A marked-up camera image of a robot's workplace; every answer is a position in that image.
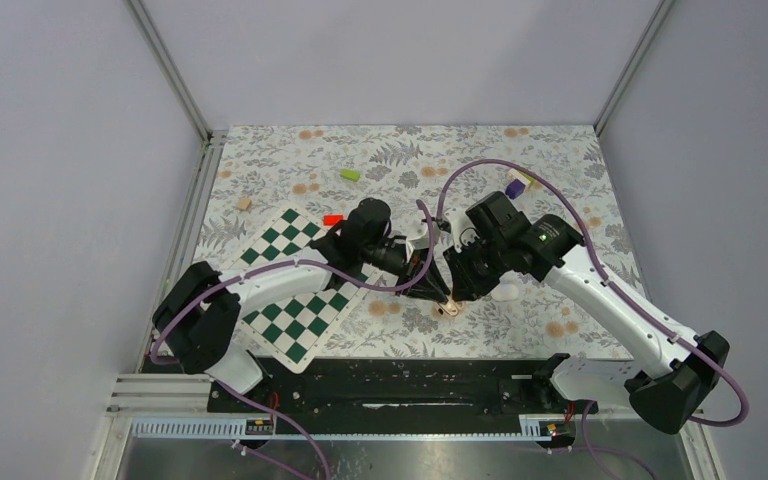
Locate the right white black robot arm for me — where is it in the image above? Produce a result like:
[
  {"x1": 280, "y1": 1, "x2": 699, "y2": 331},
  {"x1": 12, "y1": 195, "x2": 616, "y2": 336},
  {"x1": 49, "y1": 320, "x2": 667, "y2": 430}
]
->
[{"x1": 442, "y1": 192, "x2": 730, "y2": 434}]

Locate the white cream block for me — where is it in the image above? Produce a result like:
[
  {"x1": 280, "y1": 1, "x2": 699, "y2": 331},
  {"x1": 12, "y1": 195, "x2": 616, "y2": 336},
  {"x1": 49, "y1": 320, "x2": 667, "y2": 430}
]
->
[{"x1": 507, "y1": 169, "x2": 527, "y2": 184}]

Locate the floral patterned table mat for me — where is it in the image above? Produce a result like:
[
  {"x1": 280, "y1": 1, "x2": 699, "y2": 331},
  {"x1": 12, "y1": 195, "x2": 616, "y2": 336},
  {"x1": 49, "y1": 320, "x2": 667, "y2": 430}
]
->
[{"x1": 194, "y1": 125, "x2": 645, "y2": 359}]

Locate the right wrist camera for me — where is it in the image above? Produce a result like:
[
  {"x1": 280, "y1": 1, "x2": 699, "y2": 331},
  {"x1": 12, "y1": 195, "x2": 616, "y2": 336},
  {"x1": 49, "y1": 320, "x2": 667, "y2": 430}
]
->
[{"x1": 443, "y1": 208, "x2": 471, "y2": 246}]

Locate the purple cable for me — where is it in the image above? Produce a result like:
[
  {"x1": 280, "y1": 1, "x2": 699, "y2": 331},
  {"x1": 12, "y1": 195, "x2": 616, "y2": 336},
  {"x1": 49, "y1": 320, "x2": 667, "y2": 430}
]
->
[
  {"x1": 148, "y1": 199, "x2": 438, "y2": 480},
  {"x1": 435, "y1": 158, "x2": 750, "y2": 480}
]

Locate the red block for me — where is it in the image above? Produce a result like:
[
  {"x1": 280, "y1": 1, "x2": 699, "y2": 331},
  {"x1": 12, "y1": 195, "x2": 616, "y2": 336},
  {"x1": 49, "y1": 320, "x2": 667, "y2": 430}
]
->
[{"x1": 323, "y1": 214, "x2": 344, "y2": 227}]

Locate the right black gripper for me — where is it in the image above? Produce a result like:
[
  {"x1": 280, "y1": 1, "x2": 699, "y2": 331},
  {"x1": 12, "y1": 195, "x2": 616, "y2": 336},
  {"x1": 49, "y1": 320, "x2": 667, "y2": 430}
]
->
[{"x1": 443, "y1": 235, "x2": 511, "y2": 303}]

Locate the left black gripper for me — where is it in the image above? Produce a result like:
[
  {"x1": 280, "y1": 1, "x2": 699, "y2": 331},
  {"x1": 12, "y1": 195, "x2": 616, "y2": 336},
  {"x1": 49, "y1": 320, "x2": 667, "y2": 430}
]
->
[{"x1": 362, "y1": 239, "x2": 450, "y2": 304}]

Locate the green white chessboard mat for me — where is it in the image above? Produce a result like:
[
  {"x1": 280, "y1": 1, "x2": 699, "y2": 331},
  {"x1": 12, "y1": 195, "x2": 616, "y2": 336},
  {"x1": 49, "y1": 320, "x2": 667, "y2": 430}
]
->
[{"x1": 220, "y1": 204, "x2": 368, "y2": 374}]

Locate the purple block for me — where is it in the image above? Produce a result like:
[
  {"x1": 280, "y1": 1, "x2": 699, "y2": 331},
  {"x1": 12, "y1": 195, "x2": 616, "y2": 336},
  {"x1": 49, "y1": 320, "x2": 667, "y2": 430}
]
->
[{"x1": 504, "y1": 180, "x2": 527, "y2": 200}]

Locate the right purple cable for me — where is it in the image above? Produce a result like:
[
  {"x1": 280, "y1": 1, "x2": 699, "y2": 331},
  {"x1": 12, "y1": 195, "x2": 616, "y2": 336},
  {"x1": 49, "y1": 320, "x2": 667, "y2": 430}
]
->
[{"x1": 435, "y1": 158, "x2": 750, "y2": 480}]

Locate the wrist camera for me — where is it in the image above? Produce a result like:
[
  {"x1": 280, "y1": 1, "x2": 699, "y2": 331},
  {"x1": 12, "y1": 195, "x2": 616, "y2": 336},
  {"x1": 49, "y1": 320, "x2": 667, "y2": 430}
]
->
[
  {"x1": 443, "y1": 208, "x2": 471, "y2": 246},
  {"x1": 405, "y1": 223, "x2": 435, "y2": 259}
]

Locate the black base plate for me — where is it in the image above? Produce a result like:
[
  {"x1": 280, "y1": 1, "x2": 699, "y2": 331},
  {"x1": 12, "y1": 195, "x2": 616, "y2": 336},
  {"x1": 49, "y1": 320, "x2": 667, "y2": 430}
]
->
[{"x1": 246, "y1": 357, "x2": 587, "y2": 435}]

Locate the beige earbud charging case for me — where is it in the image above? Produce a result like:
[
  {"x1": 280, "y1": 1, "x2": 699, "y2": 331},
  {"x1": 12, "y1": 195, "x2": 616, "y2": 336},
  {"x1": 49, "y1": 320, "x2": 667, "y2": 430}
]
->
[{"x1": 437, "y1": 299, "x2": 461, "y2": 317}]

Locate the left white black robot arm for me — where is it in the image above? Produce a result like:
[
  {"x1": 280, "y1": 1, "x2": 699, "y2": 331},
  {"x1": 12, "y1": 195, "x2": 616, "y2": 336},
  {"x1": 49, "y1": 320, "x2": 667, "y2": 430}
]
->
[{"x1": 149, "y1": 198, "x2": 450, "y2": 411}]

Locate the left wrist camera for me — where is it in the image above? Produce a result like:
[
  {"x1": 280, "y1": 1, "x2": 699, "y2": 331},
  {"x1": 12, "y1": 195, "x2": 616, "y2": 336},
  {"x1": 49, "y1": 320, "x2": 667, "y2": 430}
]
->
[{"x1": 405, "y1": 223, "x2": 435, "y2": 259}]

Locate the tan wooden block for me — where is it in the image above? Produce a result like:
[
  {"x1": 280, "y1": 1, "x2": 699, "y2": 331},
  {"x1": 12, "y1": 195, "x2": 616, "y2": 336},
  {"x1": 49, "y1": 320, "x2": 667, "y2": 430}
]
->
[{"x1": 236, "y1": 197, "x2": 253, "y2": 212}]

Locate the lime green block left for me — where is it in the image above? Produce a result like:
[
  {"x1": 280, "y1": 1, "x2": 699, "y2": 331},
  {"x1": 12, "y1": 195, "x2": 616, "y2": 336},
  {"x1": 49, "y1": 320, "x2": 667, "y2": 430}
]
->
[{"x1": 340, "y1": 169, "x2": 360, "y2": 182}]

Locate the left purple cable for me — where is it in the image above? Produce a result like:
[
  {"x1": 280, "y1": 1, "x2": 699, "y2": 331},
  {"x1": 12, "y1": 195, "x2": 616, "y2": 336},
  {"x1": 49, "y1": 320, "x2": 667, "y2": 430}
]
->
[{"x1": 148, "y1": 199, "x2": 438, "y2": 480}]

